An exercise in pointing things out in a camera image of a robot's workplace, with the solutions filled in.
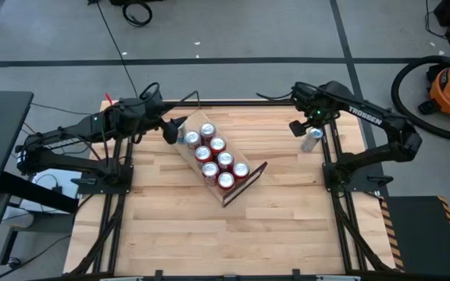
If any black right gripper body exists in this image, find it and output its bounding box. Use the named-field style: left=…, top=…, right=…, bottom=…
left=301, top=99, right=334, bottom=126

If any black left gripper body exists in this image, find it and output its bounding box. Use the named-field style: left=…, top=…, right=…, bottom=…
left=141, top=103, right=170, bottom=136

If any silver Diet Coke can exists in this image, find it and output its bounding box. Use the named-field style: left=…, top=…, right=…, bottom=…
left=199, top=121, right=217, bottom=146
left=300, top=127, right=324, bottom=153
left=184, top=130, right=202, bottom=156

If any red cola can blue patch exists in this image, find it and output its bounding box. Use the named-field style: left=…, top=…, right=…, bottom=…
left=194, top=145, right=213, bottom=165

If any red Coke Zero can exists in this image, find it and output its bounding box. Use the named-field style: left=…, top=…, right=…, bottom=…
left=216, top=172, right=236, bottom=196
left=216, top=151, right=235, bottom=173
left=231, top=162, right=251, bottom=184

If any white box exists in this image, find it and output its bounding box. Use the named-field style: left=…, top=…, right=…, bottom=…
left=13, top=171, right=82, bottom=215

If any black hazard-striped floor mat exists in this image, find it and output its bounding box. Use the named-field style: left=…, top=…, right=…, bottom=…
left=378, top=194, right=450, bottom=279

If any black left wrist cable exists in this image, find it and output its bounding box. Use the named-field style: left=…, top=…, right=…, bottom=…
left=137, top=81, right=161, bottom=101

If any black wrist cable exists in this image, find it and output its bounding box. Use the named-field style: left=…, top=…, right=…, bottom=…
left=255, top=91, right=295, bottom=101
left=137, top=81, right=161, bottom=101

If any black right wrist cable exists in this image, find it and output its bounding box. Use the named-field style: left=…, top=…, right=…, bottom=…
left=255, top=91, right=295, bottom=101

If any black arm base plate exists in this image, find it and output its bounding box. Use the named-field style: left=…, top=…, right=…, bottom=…
left=70, top=163, right=134, bottom=195
left=322, top=162, right=394, bottom=193

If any long black floor cable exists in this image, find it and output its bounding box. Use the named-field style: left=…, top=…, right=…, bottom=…
left=87, top=0, right=138, bottom=93

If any black floor cable coil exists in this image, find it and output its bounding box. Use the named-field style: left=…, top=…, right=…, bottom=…
left=121, top=0, right=154, bottom=28

